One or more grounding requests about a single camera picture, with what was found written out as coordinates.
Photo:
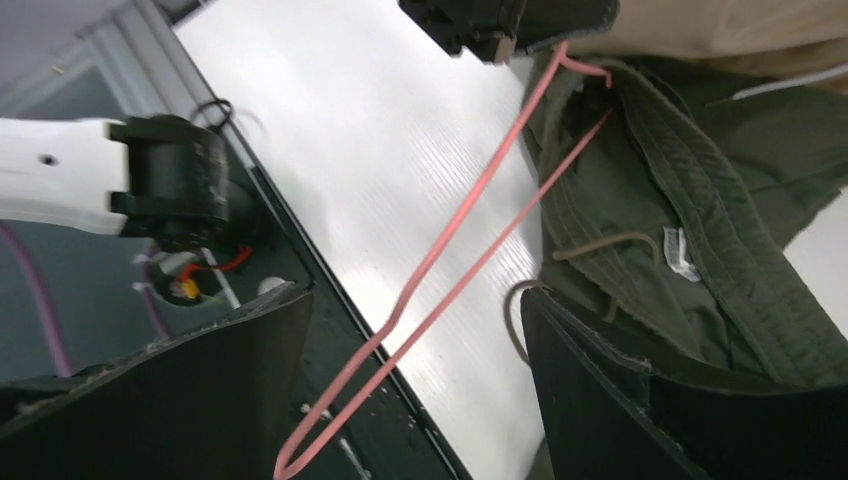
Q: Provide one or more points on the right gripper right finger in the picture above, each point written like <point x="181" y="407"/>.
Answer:
<point x="618" y="405"/>

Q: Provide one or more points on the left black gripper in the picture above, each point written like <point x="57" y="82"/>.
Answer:
<point x="494" y="30"/>

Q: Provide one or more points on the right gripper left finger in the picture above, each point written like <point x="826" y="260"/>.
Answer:
<point x="212" y="403"/>

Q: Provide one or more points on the pink hanger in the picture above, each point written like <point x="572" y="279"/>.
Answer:
<point x="432" y="264"/>

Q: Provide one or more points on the olive green shorts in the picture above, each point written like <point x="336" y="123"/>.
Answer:
<point x="672" y="223"/>

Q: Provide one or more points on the beige shorts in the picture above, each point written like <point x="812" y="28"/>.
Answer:
<point x="773" y="39"/>

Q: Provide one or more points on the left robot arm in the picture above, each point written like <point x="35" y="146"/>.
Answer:
<point x="166" y="177"/>

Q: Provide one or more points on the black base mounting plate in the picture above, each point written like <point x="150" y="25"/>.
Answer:
<point x="391" y="436"/>

